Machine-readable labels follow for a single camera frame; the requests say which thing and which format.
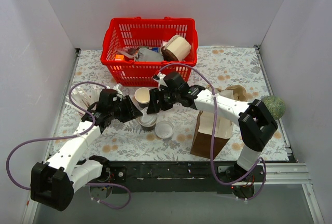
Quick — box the white plastic cup lid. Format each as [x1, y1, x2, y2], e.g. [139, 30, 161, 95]
[155, 121, 174, 139]

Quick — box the brown paper bag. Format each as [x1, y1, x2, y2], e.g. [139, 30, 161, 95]
[190, 85, 234, 160]

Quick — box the black paper coffee cup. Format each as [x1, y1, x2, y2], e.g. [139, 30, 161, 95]
[139, 121, 156, 132]

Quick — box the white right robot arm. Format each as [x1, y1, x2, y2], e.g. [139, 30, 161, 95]
[147, 72, 278, 181]

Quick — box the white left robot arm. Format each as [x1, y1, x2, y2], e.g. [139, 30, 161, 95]
[31, 89, 143, 211]

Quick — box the pink cup of straws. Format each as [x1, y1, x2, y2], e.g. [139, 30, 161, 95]
[71, 85, 103, 110]

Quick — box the grey crumpled pouch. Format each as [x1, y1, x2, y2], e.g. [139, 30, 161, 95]
[136, 47, 164, 62]

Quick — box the orange snack box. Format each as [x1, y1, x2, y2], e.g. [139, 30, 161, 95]
[115, 54, 125, 61]

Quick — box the clear plastic snack packet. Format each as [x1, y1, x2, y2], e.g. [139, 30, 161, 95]
[116, 48, 139, 61]

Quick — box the red plastic shopping basket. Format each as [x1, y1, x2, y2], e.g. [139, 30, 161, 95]
[101, 17, 198, 87]

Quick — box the brown cardboard cup carrier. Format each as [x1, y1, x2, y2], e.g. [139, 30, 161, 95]
[226, 85, 248, 102]

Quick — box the green melon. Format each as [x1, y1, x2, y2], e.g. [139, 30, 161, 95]
[262, 95, 286, 120]

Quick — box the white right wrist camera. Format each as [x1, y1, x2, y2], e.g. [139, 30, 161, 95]
[153, 73, 168, 91]

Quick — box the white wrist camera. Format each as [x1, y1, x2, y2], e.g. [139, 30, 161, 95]
[153, 73, 168, 91]
[113, 83, 125, 99]

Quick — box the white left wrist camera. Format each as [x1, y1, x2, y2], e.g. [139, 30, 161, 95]
[113, 83, 125, 99]

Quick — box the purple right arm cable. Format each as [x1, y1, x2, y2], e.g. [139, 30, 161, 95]
[155, 63, 267, 200]

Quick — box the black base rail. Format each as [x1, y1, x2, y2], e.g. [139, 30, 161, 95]
[33, 159, 309, 193]

